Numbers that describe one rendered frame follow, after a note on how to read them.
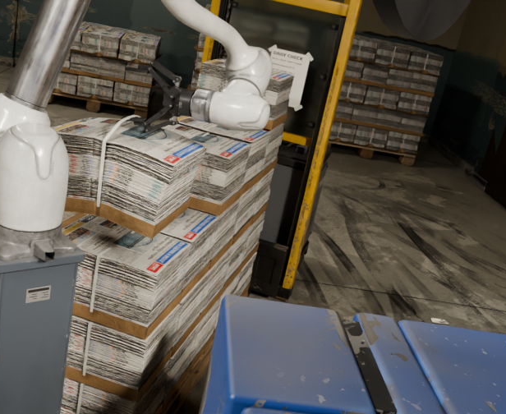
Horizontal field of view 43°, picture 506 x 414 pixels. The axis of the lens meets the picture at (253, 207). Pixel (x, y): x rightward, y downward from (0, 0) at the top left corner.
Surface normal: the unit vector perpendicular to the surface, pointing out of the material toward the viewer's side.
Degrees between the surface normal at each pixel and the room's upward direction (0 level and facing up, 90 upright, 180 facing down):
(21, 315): 90
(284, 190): 90
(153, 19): 90
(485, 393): 0
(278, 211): 90
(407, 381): 0
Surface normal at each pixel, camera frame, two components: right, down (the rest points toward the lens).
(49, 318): 0.63, 0.37
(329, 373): 0.19, -0.93
